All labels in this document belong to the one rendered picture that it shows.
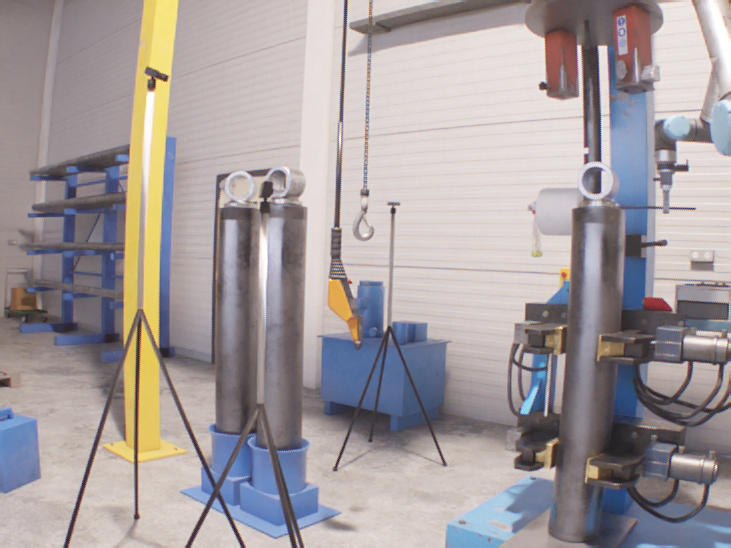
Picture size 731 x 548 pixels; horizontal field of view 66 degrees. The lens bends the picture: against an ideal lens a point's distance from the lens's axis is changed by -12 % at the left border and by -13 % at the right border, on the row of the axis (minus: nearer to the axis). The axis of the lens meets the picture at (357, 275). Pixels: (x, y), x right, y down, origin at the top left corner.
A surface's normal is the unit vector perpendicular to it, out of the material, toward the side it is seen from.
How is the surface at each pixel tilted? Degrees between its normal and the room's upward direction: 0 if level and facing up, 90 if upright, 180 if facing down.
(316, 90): 90
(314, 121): 90
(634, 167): 90
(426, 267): 90
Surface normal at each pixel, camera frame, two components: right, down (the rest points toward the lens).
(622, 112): -0.65, 0.00
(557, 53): -0.88, -0.01
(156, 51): 0.76, 0.04
